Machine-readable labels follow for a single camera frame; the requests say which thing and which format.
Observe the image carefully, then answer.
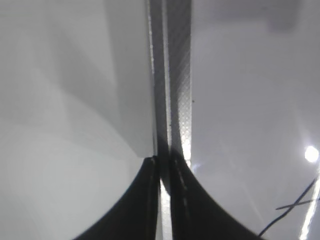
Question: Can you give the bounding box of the white board with grey frame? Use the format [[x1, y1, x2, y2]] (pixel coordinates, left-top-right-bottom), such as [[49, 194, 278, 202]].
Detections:
[[147, 0, 320, 240]]

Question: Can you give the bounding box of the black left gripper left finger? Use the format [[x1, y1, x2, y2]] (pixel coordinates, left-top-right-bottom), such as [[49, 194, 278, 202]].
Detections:
[[76, 156, 160, 240]]

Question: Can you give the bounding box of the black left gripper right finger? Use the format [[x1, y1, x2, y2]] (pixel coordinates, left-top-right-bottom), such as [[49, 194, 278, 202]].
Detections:
[[169, 150, 261, 240]]

